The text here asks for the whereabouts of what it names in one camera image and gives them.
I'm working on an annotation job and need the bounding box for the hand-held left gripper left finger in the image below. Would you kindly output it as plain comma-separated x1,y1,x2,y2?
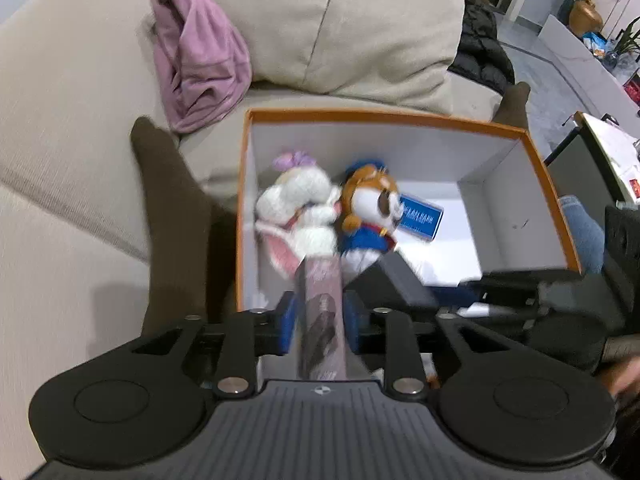
131,291,299,397

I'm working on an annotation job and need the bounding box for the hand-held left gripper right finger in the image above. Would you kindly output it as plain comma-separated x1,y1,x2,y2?
342,291,508,397

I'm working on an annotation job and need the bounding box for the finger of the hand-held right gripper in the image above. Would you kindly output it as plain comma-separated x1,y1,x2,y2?
480,269,586,292
440,300,551,325

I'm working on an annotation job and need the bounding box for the mauve rectangular box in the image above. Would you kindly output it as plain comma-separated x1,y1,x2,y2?
294,255,347,381

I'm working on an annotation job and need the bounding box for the black box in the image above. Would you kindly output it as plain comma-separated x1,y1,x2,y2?
345,252,441,321

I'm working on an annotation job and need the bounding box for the orange cardboard box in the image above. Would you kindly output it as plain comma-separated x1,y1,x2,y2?
235,107,583,313

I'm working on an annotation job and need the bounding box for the person's right hand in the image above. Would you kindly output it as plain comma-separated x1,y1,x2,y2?
602,357,640,398

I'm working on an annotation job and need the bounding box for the white bunny plush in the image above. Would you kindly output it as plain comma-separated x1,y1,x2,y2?
255,150,341,281

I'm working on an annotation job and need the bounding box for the blue tag card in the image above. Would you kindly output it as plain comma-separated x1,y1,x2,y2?
397,191,446,241

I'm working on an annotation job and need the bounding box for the brown chipmunk plush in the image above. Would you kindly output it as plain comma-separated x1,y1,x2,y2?
335,160,403,273

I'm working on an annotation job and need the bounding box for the white table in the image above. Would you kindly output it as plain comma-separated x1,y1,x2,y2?
544,110,640,207

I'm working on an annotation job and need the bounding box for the person's left leg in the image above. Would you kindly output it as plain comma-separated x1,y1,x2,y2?
130,116,238,343

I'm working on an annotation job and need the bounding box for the person's leg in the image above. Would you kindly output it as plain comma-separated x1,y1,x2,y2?
130,116,238,343
492,81,607,276

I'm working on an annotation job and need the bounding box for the person's right leg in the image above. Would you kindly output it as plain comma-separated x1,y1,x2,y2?
492,81,607,276

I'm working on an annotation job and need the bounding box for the black jacket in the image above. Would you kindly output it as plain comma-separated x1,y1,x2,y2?
447,0,516,96

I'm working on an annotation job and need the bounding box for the blue bag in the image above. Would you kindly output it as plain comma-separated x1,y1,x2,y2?
581,31,610,55

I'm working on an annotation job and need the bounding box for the green plant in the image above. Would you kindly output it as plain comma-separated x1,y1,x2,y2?
611,14,640,63

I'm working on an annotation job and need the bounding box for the golden vase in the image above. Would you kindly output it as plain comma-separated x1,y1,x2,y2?
569,0,604,38

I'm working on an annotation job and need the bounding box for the purple cloth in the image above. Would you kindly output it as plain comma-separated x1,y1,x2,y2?
150,0,253,134

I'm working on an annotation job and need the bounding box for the beige cushion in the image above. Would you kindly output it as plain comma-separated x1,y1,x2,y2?
202,0,466,113

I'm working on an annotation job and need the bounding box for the beige sofa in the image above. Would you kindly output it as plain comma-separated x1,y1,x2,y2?
0,0,551,466

